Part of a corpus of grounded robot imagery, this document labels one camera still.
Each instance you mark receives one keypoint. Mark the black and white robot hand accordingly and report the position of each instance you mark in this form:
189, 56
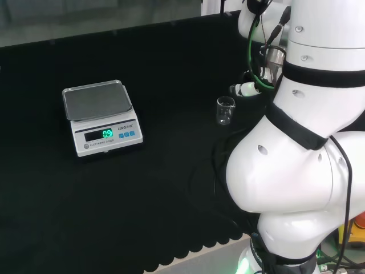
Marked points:
248, 89

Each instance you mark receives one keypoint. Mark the small clear glass beaker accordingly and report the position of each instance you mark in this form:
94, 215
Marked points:
225, 114

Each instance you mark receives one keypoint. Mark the black bench cloth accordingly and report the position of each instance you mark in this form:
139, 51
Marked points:
142, 185

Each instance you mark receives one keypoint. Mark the electronic balance with steel pan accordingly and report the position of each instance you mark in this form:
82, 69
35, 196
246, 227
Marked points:
99, 120

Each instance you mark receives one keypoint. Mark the yellow stop button box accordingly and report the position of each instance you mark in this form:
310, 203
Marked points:
357, 235

